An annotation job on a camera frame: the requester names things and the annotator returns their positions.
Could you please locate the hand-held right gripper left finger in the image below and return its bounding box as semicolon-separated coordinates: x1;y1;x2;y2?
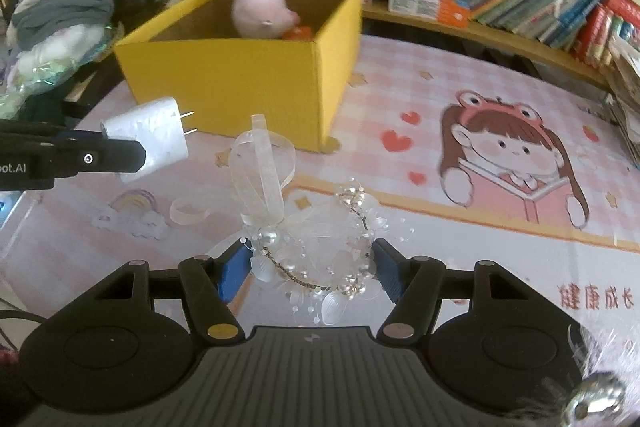
92;239;249;344

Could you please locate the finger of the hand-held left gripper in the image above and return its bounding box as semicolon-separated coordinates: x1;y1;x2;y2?
52;138;147;178
0;119;103;140

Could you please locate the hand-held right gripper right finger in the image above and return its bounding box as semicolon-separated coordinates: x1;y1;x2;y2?
371;238;533;344

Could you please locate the pearl ribbon wrist corsage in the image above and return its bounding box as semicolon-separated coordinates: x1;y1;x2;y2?
170;113;391;328

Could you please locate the white charger plug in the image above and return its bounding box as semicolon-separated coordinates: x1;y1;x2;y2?
100;97;197;184

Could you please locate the yellow cardboard box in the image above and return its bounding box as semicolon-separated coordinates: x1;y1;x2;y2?
114;0;364;154

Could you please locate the pink plush toy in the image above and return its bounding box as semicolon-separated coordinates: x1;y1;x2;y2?
231;0;300;40

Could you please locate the grey folded cloth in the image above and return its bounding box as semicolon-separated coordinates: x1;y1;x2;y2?
7;0;116;45

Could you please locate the pink printed desk mat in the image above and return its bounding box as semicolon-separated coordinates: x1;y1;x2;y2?
0;34;640;388

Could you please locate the white and orange carton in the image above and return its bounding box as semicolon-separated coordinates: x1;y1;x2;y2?
388;0;471;29

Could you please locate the stack of papers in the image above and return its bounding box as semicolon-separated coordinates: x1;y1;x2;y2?
602;34;640;158

